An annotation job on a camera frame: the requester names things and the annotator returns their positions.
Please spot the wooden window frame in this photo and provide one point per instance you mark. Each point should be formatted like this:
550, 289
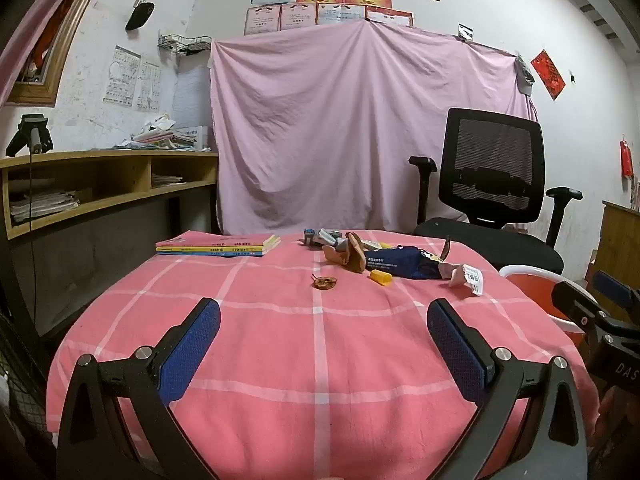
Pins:
70, 35

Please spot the white cardboard box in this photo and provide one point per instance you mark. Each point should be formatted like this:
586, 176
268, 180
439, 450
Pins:
192, 136

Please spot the small wall chart sheet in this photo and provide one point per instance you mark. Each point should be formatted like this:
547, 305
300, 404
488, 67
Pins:
149, 87

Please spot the pink checked tablecloth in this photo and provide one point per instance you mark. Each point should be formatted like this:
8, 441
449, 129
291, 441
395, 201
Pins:
320, 360

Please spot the brown dried fruit core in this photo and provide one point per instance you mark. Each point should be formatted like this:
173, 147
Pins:
325, 282

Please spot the wooden desk shelf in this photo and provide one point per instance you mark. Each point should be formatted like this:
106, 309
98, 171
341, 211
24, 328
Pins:
110, 157

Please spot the blue spine book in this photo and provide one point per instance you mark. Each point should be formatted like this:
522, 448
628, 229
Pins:
215, 254

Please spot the red hanging ornament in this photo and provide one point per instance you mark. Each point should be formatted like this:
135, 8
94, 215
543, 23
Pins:
626, 157

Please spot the pink hanging cloth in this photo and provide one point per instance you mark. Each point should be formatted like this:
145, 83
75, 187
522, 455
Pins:
325, 125

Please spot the white wall sheet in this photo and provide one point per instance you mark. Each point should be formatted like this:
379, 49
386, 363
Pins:
192, 97

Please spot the pile of papers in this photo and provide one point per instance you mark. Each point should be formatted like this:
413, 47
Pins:
150, 137

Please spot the thick stack of shelf papers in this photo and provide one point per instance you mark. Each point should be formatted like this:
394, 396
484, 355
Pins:
42, 205

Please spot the red diamond wall decoration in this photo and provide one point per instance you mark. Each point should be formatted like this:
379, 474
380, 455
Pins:
547, 74

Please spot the large wall chart sheet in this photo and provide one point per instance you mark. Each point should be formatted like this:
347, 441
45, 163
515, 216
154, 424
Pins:
121, 76

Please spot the black camera tripod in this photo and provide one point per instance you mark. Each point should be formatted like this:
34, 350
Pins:
32, 132

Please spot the black hanging cap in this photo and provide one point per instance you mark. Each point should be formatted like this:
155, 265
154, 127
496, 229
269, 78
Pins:
139, 16

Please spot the wooden cabinet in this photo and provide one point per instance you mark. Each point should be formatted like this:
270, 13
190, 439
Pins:
620, 240

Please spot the grey tape strip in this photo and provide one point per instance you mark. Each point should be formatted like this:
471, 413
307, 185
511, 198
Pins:
525, 74

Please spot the pink window curtain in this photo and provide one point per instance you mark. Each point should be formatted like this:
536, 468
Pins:
30, 25

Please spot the silver tape patch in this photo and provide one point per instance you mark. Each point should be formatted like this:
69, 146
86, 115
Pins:
465, 32

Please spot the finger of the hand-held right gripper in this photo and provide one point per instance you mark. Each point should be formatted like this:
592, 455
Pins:
577, 305
620, 292

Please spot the dark blue packet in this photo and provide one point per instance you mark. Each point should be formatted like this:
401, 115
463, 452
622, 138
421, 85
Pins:
400, 262

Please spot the pink cover book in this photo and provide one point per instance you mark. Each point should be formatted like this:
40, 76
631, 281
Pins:
215, 239

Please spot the person's right hand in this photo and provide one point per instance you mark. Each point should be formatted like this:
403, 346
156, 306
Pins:
605, 412

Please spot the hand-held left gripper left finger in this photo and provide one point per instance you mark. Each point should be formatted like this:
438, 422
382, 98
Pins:
192, 345

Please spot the yellow plastic cap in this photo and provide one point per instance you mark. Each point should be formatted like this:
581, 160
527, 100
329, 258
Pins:
380, 277

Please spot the brown peel strip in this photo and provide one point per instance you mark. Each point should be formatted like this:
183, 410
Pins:
446, 249

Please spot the white paper packet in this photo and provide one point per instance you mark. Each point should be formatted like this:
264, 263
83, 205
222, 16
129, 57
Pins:
467, 279

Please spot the thin stack of shelf papers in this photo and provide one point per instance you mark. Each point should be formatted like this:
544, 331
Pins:
167, 180

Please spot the small white tube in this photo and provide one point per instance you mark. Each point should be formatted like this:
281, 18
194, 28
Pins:
329, 236

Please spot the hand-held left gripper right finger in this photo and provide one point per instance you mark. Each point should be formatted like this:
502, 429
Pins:
455, 350

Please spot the orange bucket with white rim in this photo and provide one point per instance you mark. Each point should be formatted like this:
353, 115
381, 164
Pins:
530, 285

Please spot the black mesh office chair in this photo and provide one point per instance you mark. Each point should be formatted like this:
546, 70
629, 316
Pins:
492, 160

